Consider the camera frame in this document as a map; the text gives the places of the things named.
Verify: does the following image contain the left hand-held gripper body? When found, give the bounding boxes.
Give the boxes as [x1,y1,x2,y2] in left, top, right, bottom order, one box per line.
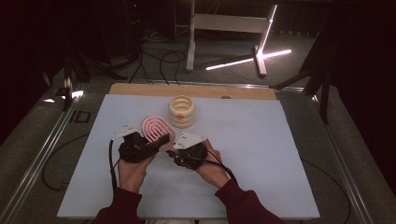
[111,121,172,164]

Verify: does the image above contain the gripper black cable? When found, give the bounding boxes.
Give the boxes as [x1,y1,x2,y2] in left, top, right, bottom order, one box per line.
[186,148,239,185]
[107,139,121,196]

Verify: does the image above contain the pink vented hairbrush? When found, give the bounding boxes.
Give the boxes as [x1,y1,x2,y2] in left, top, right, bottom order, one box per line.
[141,115,177,153]

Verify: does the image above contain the cream ribbed cup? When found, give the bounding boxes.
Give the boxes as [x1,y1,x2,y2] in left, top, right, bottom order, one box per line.
[167,94,197,130]

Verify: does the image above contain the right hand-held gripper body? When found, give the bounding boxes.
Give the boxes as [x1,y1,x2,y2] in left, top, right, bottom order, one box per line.
[170,132,209,171]

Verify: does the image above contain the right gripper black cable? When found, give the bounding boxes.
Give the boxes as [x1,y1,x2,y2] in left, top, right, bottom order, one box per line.
[186,148,239,185]

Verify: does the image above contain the person's left hand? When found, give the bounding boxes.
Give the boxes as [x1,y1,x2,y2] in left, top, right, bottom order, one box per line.
[117,151,157,194]

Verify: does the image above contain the person's right hand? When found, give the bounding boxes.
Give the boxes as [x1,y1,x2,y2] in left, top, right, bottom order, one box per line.
[195,138,239,189]

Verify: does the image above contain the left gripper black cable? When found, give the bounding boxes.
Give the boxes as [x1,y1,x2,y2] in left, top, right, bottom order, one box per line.
[107,139,121,196]

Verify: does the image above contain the white metal stand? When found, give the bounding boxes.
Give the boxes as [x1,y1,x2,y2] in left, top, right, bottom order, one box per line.
[185,0,293,78]

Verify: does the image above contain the black floor cable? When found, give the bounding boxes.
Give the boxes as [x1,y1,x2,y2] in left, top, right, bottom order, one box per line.
[41,132,92,192]
[300,158,352,224]

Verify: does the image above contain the bundle of black cables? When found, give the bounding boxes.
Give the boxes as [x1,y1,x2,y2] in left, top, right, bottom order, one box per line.
[128,29,189,86]

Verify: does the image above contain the metal floor rail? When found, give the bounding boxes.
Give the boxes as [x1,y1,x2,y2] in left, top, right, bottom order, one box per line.
[0,81,89,224]
[310,94,396,224]

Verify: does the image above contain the black tripod legs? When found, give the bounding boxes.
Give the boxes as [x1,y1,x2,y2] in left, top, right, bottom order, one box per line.
[61,46,129,113]
[268,60,333,125]

